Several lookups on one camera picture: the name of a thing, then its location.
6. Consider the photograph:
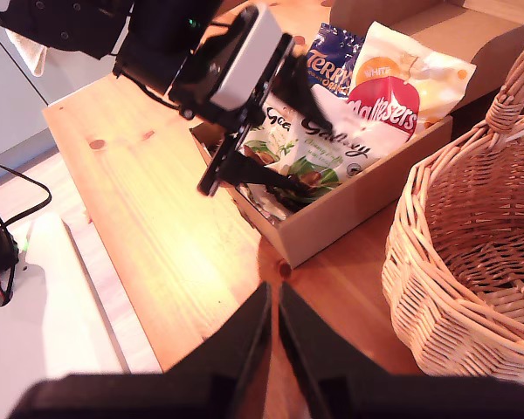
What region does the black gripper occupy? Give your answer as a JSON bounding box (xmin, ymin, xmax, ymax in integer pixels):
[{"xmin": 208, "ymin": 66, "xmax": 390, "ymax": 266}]
[{"xmin": 168, "ymin": 34, "xmax": 334, "ymax": 197}]

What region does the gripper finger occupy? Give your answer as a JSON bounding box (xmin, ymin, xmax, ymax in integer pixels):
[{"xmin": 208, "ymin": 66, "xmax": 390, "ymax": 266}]
[
  {"xmin": 278, "ymin": 282, "xmax": 390, "ymax": 419},
  {"xmin": 165, "ymin": 281, "xmax": 273, "ymax": 419}
]

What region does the white green Galaxy egg bag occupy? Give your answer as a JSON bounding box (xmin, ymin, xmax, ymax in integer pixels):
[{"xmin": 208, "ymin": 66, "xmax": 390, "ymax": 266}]
[
  {"xmin": 279, "ymin": 85, "xmax": 410, "ymax": 206},
  {"xmin": 238, "ymin": 104, "xmax": 302, "ymax": 224}
]

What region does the brown cardboard box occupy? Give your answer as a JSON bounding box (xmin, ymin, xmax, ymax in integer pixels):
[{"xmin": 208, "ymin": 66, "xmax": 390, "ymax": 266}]
[{"xmin": 190, "ymin": 0, "xmax": 524, "ymax": 270}]

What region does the woven wicker basket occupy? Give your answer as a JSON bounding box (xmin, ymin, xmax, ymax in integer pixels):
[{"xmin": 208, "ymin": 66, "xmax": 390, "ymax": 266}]
[{"xmin": 382, "ymin": 19, "xmax": 524, "ymax": 379}]

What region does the blue Terry's orange egg bag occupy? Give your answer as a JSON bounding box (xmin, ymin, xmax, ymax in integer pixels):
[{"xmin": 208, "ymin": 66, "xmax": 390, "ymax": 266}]
[{"xmin": 305, "ymin": 22, "xmax": 366, "ymax": 100}]

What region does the white red Maltesers bag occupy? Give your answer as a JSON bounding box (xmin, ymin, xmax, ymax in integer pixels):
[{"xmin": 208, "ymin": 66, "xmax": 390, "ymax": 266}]
[{"xmin": 347, "ymin": 20, "xmax": 478, "ymax": 141}]

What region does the white hanging cloth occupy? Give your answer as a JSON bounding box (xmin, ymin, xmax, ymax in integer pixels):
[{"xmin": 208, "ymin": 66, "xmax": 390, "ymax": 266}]
[{"xmin": 4, "ymin": 29, "xmax": 49, "ymax": 79}]

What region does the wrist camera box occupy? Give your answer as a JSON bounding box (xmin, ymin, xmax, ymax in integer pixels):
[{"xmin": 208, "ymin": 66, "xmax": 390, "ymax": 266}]
[{"xmin": 208, "ymin": 3, "xmax": 292, "ymax": 111}]

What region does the black floor cable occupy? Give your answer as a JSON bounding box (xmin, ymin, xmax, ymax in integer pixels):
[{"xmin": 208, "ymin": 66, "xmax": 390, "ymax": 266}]
[{"xmin": 0, "ymin": 159, "xmax": 53, "ymax": 237}]

